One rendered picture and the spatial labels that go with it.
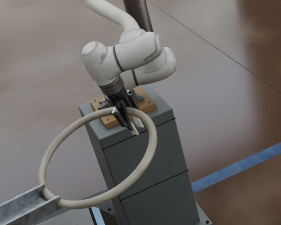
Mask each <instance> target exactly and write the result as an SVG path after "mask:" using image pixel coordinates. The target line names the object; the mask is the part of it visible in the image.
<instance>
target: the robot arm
mask: <svg viewBox="0 0 281 225"><path fill-rule="evenodd" d="M83 1H84V2H85V4H86V5H87V6H88V7H89V8H90V9H91V10H92V11H94V12H95V13H97V14H99V15H101V16H103V17H105V18H107V19H109V20H111V21H113V22H115V23H117V24H118V25H120V26H121V27H123V29H124V32H123V33H122V35H121V37H120V41H119V44H117V45H115V46H110V47H106V46H105V45H104V44H102V43H100V42H97V41H92V42H90V43H88V44H87V45H86V46H85V47H84V48H83V50H82V60H83V63H84V66H85V68H86V70H87V72H88V73H89V75H90V76H91V78H92V79H93V80H94V81H95V82H96V83H97V84H98V86H99V87H100V89H101V91H102V92H103V95H104V98H103V99H101V100H99V104H100V106H99V107H98V110H101V109H105V108H111V107H114V109H113V111H111V114H112V115H114V117H115V118H116V120H117V121H118V122H119V124H120V125H121V127H126V128H128V130H130V131H131V132H132V134H134V135H139V133H138V131H137V130H136V128H135V126H134V124H133V123H132V122H130V120H129V118H128V115H127V113H126V107H131V108H135V109H138V110H139V109H140V108H139V106H138V104H137V103H138V102H140V101H143V100H144V97H143V96H141V95H138V94H137V93H135V92H134V88H135V87H136V86H140V85H146V84H150V83H155V82H158V81H161V80H164V79H166V78H168V77H169V76H171V75H172V74H173V73H174V72H175V71H176V69H177V63H176V57H175V53H174V52H173V51H172V50H171V49H170V48H168V47H163V43H162V40H161V37H160V36H159V35H157V34H156V33H154V32H153V28H152V24H151V20H150V16H149V12H148V8H147V3H146V0H123V3H124V7H125V11H126V12H124V11H123V10H121V9H119V8H117V7H116V6H114V5H112V4H111V3H108V2H107V1H105V0H83ZM117 109H118V110H117ZM119 112H120V114H119ZM131 116H132V115H131ZM132 118H133V119H134V121H135V123H136V125H137V127H141V128H144V126H143V124H142V122H141V121H140V119H139V118H137V117H135V116H132Z"/></svg>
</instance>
